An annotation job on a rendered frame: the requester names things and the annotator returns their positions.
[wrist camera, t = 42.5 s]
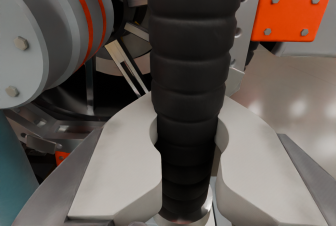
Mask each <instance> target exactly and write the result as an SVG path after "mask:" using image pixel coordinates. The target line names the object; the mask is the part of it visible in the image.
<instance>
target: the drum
mask: <svg viewBox="0 0 336 226"><path fill-rule="evenodd" d="M113 26H114V9H113V4H112V0H0V110H7V109H14V108H18V107H21V106H24V105H26V104H28V103H30V102H31V101H33V100H34V99H35V98H36V97H38V96H39V95H40V94H41V93H42V92H44V91H45V90H48V89H52V88H54V87H56V86H58V85H60V84H62V83H63V82H64V81H66V80H67V79H68V78H69V77H70V76H71V75H72V74H74V73H75V72H76V71H77V70H78V69H79V68H80V67H81V66H82V65H83V64H84V63H85V62H86V61H87V60H89V59H90V58H91V57H92V56H93V55H94V54H95V53H96V52H97V51H98V50H99V49H101V48H102V47H103V46H104V45H105V44H106V42H107V41H108V39H109V38H110V36H111V33H112V30H113Z"/></svg>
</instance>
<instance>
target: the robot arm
mask: <svg viewBox="0 0 336 226"><path fill-rule="evenodd" d="M217 117H218V123H217V129H216V135H215V136H214V142H215V143H216V145H217V146H218V147H219V149H220V151H221V153H222V154H221V157H220V162H219V167H218V172H217V177H216V182H215V192H216V205H217V209H218V211H219V212H220V214H221V215H222V216H224V217H225V218H226V219H227V220H229V221H230V222H231V223H233V224H234V225H235V226H336V180H335V179H334V178H333V177H332V176H331V175H330V174H329V173H328V172H327V171H326V170H324V169H323V168H322V167H321V166H320V165H319V164H318V163H317V162H316V161H315V160H313V159H312V158H311V157H310V156H309V155H308V154H307V153H306V152H305V151H304V150H302V149H301V148H300V147H299V146H298V145H297V144H296V143H295V142H294V141H293V140H292V139H290V138H289V137H288V136H287V135H286V134H283V133H276V131H275V130H274V129H273V128H271V127H270V126H269V125H268V124H267V123H266V122H265V121H264V120H263V119H261V118H260V117H259V116H257V115H256V114H255V113H253V112H252V111H250V110H249V109H247V108H246V107H244V106H242V105H241V104H239V103H237V102H236V101H234V100H232V99H231V98H229V97H228V96H226V95H224V100H223V106H222V108H221V109H220V112H219V114H218V116H217ZM157 140H158V133H157V113H156V112H155V110H154V105H153V103H152V93H151V91H150V92H148V93H146V94H145V95H143V96H142V97H140V98H138V99H137V100H135V101H134V102H132V103H131V104H129V105H127V106H126V107H124V108H123V109H122V110H120V111H119V112H117V113H116V114H115V115H114V116H112V117H111V118H110V119H109V120H108V121H107V122H106V123H105V124H104V125H103V126H102V128H94V129H93V131H92V132H91V133H90V134H89V135H88V136H87V137H86V138H85V139H84V140H83V141H82V142H81V143H80V144H79V145H78V146H77V147H76V148H75V149H74V150H73V151H72V152H71V153H70V154H69V155H68V156H67V157H66V158H65V159H64V160H63V161H62V162H61V163H60V164H59V165H58V166H57V167H56V168H55V170H54V171H53V172H52V173H51V174H50V175H49V176H48V177H47V178H46V179H45V180H44V181H43V182H42V183H41V185H40V186H39V187H38V188H37V189H36V190H35V192H34V193H33V194H32V195H31V197H30V198H29V199H28V201H27V202H26V203H25V205H24V206H23V208H22V209H21V211H20V212H19V214H18V215H17V217H16V218H15V220H14V221H13V223H12V225H11V226H147V224H146V223H145V222H147V221H148V220H149V219H151V218H152V217H153V216H155V215H156V214H157V213H158V212H159V211H160V210H161V208H162V162H161V154H160V152H159V151H158V150H157V149H156V148H155V147H154V145H155V143H156V142H157Z"/></svg>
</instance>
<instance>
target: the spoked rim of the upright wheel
mask: <svg viewBox="0 0 336 226"><path fill-rule="evenodd" d="M111 2H112V6H113V12H114V24H113V28H114V32H111V35H110V37H109V39H108V41H107V42H106V43H105V45H104V46H103V47H105V49H106V50H107V52H108V53H109V55H110V56H111V58H112V59H113V61H114V63H115V64H116V66H117V67H118V69H119V70H120V72H121V73H122V75H123V76H117V75H111V74H106V73H103V72H100V71H97V70H96V53H95V54H94V55H93V56H92V57H91V58H90V59H89V60H87V61H86V62H85V65H84V64H83V65H82V66H81V67H80V68H79V69H78V70H77V71H76V72H75V73H73V74H72V75H71V76H70V77H69V78H68V79H67V80H66V81H64V82H63V83H61V84H60V85H58V86H56V87H54V88H50V89H47V90H45V91H43V92H42V93H41V94H40V95H39V96H38V97H36V98H35V99H34V100H33V101H34V102H35V103H37V104H39V105H41V106H43V107H45V108H48V109H50V110H52V111H55V112H57V113H60V114H63V115H66V116H69V117H73V118H77V119H82V120H87V121H95V122H107V121H108V120H109V119H110V118H111V117H113V116H114V115H115V114H116V113H118V112H119V111H120V110H122V109H123V108H125V107H126V106H128V105H129V104H131V103H132V102H134V101H136V100H137V99H139V98H140V97H142V96H143V95H145V94H147V93H148V92H150V91H151V81H152V79H153V78H152V76H151V73H146V74H142V73H141V71H140V69H139V68H138V66H137V64H136V63H135V61H134V59H133V58H132V56H131V54H130V53H129V51H128V49H127V48H126V46H125V44H124V43H123V41H122V40H121V36H122V35H123V34H124V33H125V32H126V31H127V32H129V33H131V34H133V35H135V36H137V37H139V38H141V39H143V40H145V41H147V42H148V43H149V30H148V29H146V28H144V27H142V26H141V25H139V24H137V23H135V22H133V19H134V15H135V8H136V7H143V6H147V5H148V0H123V2H122V1H121V0H111ZM103 47H102V48H103ZM124 61H125V62H126V64H127V65H128V67H129V69H130V70H131V72H132V73H133V75H134V76H133V75H132V74H131V72H130V70H129V69H128V67H127V66H126V64H125V62H124Z"/></svg>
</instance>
